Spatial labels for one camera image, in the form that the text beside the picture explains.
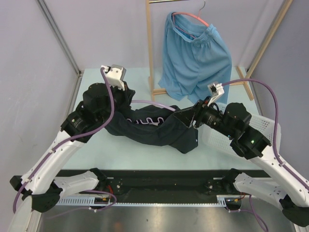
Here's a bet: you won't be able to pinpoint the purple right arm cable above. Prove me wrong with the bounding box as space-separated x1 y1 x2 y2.
222 78 309 189

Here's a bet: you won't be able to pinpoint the dark navy shorts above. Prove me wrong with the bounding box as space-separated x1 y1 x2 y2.
105 109 198 154

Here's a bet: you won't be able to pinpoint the white plastic laundry basket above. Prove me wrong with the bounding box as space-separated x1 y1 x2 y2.
204 102 272 160

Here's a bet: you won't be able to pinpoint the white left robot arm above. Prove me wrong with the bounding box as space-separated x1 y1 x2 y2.
10 82 136 213

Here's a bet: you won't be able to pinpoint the aluminium frame post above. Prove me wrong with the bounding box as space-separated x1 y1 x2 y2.
36 0 82 77

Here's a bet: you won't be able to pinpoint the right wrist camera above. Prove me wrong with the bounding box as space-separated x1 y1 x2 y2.
208 82 225 106

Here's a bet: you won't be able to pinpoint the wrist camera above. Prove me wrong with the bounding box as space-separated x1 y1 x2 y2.
101 64 126 91
208 82 225 106

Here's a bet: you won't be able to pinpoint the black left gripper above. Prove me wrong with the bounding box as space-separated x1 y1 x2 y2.
98 81 135 124

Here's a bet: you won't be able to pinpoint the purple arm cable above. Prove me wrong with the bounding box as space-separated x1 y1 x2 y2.
222 78 309 189
13 67 116 215

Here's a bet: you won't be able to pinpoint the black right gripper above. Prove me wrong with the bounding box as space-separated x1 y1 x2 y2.
173 96 235 139

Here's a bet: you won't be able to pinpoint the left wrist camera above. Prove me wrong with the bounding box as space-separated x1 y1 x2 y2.
101 64 126 91

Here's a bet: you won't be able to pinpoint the pink plastic hanger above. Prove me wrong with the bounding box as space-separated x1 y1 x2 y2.
170 0 210 39

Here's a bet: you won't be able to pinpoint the white cable duct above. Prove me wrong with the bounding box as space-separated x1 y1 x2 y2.
57 195 241 208

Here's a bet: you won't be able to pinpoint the purple plastic hanger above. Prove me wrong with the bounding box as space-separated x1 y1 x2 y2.
124 100 178 126

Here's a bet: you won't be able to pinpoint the light blue shorts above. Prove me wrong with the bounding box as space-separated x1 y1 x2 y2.
158 13 232 103

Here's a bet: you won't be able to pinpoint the wooden clothes rack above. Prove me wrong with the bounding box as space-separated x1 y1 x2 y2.
147 0 284 103

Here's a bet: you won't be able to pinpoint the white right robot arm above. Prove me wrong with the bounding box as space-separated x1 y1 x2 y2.
174 101 309 227

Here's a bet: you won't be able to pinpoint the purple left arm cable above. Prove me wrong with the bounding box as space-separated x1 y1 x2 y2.
13 67 116 215

